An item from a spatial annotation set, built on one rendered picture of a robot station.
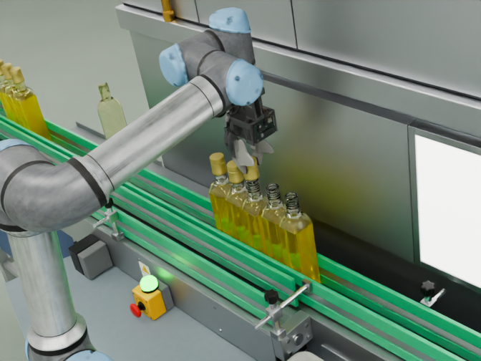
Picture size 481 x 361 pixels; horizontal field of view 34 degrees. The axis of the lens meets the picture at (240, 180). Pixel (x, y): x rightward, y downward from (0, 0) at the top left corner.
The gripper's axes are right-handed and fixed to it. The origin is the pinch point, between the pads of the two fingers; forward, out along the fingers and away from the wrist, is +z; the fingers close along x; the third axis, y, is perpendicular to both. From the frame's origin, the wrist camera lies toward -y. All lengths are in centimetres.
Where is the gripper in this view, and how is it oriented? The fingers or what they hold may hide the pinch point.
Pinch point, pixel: (248, 162)
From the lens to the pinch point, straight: 169.6
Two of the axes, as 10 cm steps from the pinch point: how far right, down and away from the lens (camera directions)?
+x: 7.2, -4.7, 5.0
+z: 1.6, 8.2, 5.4
